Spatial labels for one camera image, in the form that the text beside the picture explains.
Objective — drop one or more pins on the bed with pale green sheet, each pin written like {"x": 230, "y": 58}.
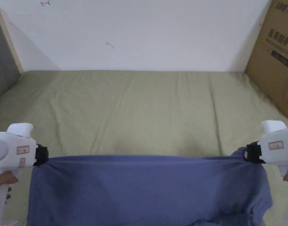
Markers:
{"x": 134, "y": 110}

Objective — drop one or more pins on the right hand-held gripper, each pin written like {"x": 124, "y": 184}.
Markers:
{"x": 273, "y": 146}

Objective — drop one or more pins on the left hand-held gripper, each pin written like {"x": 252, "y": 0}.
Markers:
{"x": 9, "y": 150}

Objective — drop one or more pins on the blue shirt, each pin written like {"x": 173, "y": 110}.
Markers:
{"x": 144, "y": 190}

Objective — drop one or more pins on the grey padded headboard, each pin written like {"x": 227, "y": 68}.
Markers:
{"x": 3, "y": 58}

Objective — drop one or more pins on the person's left hand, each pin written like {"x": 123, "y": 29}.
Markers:
{"x": 2, "y": 180}

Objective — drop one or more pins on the brown cardboard carton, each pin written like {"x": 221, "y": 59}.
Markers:
{"x": 273, "y": 58}

